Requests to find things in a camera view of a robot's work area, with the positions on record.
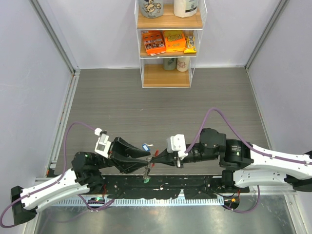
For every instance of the white wire shelf rack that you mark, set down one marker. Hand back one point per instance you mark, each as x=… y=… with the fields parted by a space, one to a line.
x=151 y=67

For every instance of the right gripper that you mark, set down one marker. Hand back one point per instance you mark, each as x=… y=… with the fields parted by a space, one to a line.
x=165 y=157

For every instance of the slotted cable duct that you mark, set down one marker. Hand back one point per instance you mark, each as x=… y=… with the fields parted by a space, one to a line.
x=179 y=201

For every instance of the orange snack box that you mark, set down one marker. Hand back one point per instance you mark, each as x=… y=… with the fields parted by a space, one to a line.
x=153 y=42

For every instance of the yellow candy bag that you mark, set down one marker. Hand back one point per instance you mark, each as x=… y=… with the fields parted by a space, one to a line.
x=190 y=45

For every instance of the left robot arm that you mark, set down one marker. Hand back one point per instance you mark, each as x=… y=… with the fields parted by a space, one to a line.
x=27 y=202

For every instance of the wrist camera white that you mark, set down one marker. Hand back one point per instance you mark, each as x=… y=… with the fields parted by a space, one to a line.
x=175 y=143
x=103 y=144

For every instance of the white paper bag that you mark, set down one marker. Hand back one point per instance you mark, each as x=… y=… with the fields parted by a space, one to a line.
x=185 y=8

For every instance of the blue tagged key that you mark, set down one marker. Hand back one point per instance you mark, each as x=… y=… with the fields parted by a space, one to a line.
x=147 y=147

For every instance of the red handled keyring with chain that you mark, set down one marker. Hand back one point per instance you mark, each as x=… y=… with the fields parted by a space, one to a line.
x=149 y=166

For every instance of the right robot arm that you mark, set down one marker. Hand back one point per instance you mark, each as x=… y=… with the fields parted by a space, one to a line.
x=244 y=164

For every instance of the cream cup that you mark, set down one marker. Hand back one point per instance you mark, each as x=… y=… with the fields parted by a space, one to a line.
x=182 y=64

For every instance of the orange candy box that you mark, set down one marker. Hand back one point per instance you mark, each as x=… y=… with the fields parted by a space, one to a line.
x=174 y=40

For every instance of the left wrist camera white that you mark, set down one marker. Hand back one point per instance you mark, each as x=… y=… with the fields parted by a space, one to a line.
x=103 y=144

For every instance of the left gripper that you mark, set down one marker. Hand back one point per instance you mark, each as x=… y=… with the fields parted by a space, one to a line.
x=120 y=146

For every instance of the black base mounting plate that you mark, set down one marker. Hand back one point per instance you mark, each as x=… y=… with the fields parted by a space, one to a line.
x=158 y=186

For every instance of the dark green cup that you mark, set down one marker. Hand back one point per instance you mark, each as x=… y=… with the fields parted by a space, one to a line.
x=169 y=64

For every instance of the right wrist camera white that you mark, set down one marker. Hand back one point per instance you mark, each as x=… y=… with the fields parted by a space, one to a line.
x=175 y=143

